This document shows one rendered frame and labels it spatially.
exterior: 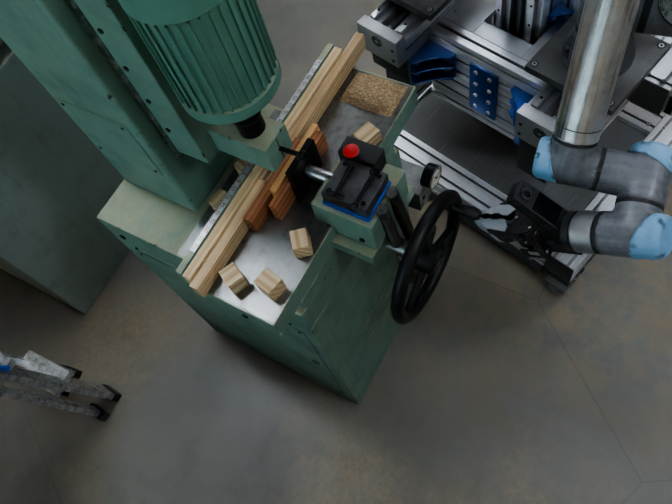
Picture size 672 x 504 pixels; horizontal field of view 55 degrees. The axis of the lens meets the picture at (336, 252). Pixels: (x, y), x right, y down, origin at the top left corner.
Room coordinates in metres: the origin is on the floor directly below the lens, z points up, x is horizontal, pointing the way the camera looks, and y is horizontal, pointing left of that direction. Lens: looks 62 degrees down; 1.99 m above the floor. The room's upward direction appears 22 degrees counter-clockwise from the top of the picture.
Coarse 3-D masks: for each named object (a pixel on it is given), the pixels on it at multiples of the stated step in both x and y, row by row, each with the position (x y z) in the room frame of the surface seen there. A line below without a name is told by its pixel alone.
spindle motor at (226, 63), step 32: (128, 0) 0.73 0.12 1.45; (160, 0) 0.71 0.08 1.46; (192, 0) 0.70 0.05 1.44; (224, 0) 0.72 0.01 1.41; (160, 32) 0.72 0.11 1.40; (192, 32) 0.70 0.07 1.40; (224, 32) 0.71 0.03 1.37; (256, 32) 0.74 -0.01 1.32; (160, 64) 0.76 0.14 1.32; (192, 64) 0.71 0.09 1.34; (224, 64) 0.71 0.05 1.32; (256, 64) 0.73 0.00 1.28; (192, 96) 0.73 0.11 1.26; (224, 96) 0.70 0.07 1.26; (256, 96) 0.71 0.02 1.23
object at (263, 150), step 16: (208, 128) 0.83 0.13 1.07; (224, 128) 0.82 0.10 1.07; (272, 128) 0.77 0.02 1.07; (224, 144) 0.81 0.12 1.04; (240, 144) 0.77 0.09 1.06; (256, 144) 0.75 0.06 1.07; (272, 144) 0.74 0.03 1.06; (288, 144) 0.77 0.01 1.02; (256, 160) 0.76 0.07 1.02; (272, 160) 0.73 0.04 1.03
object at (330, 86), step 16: (352, 48) 1.00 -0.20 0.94; (336, 64) 0.98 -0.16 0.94; (352, 64) 0.99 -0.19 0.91; (336, 80) 0.95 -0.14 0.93; (320, 96) 0.91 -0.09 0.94; (304, 112) 0.89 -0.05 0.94; (320, 112) 0.90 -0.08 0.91; (304, 128) 0.86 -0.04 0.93; (256, 192) 0.75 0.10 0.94; (240, 208) 0.73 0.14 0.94; (240, 224) 0.69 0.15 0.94; (224, 240) 0.67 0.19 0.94; (240, 240) 0.68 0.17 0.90; (208, 256) 0.65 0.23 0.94; (224, 256) 0.65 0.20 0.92; (208, 272) 0.62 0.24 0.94; (192, 288) 0.61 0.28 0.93; (208, 288) 0.61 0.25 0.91
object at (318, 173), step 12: (312, 144) 0.77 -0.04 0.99; (312, 156) 0.76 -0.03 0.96; (288, 168) 0.73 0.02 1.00; (300, 168) 0.73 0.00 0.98; (312, 168) 0.73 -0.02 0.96; (288, 180) 0.72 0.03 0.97; (300, 180) 0.73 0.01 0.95; (312, 180) 0.75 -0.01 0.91; (324, 180) 0.70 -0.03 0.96; (300, 192) 0.72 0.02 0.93
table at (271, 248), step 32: (416, 96) 0.87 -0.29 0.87; (320, 128) 0.87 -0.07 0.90; (352, 128) 0.84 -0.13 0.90; (384, 128) 0.80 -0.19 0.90; (288, 224) 0.68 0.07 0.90; (320, 224) 0.65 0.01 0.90; (256, 256) 0.64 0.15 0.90; (288, 256) 0.61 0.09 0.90; (320, 256) 0.59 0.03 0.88; (224, 288) 0.60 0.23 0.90; (256, 288) 0.57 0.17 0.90; (288, 288) 0.54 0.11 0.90; (256, 320) 0.52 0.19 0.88; (288, 320) 0.50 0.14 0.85
